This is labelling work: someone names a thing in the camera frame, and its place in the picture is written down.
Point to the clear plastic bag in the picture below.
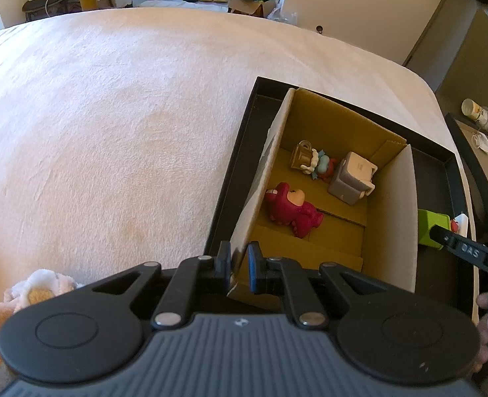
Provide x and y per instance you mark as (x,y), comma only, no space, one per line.
(283,16)

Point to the yellow label cup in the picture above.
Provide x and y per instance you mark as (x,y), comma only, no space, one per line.
(477,111)

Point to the green cube box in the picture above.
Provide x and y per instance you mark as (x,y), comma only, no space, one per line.
(428,228)

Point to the white plush toy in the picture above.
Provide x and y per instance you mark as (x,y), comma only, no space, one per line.
(41,289)

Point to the dark side table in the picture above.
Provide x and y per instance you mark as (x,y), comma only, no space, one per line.
(479,173)

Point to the blue-haired figurine with mug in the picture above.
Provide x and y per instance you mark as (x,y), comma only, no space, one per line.
(306,157)

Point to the small red bear figurine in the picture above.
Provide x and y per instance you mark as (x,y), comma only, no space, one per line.
(455,225)

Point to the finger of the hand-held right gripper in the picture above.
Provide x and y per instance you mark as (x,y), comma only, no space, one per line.
(463,249)

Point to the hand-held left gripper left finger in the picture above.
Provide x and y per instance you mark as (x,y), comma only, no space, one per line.
(225,262)

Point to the pink bear toy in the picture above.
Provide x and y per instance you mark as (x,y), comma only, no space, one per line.
(287,206)

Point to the open cardboard box with papers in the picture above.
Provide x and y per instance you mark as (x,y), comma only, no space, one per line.
(248,4)

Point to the brown cardboard box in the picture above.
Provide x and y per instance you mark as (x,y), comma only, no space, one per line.
(330,231)

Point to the white grey cube toy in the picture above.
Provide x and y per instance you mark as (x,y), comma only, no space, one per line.
(351,173)

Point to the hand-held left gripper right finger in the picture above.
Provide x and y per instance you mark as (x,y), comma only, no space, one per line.
(253,269)

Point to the white face mask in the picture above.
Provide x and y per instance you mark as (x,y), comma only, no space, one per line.
(483,140)

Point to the white floor rug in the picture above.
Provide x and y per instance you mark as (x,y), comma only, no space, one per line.
(177,5)

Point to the black tray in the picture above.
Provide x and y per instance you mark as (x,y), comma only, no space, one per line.
(250,126)

